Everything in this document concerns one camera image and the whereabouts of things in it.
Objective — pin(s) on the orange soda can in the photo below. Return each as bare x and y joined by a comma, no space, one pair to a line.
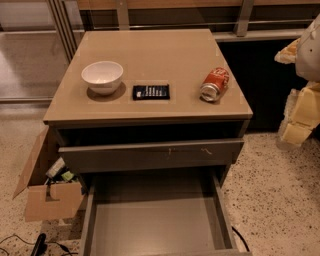
214,84

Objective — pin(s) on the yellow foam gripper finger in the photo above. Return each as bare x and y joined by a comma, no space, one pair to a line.
288,54
301,114

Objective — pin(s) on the black device on floor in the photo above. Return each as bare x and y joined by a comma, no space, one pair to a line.
40,246

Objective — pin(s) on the metal railing frame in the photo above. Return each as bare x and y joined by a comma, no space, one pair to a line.
229,20

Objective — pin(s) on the open cardboard box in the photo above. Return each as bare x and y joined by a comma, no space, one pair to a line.
47,201

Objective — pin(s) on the closed top drawer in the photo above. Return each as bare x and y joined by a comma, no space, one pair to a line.
146,156

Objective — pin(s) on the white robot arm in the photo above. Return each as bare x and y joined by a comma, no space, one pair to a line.
307,64

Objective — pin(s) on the dark blue rxbar wrapper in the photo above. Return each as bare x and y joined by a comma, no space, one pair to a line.
151,92

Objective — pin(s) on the grey drawer cabinet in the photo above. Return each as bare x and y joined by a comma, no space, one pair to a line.
179,58

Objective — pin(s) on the white ceramic bowl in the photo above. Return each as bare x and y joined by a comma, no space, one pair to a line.
103,77

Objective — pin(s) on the white packet in box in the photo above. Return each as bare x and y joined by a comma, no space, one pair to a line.
56,168

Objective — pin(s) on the open middle drawer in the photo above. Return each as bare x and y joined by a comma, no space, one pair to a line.
157,215

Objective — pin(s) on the green packet in box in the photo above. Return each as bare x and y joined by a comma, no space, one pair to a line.
67,176

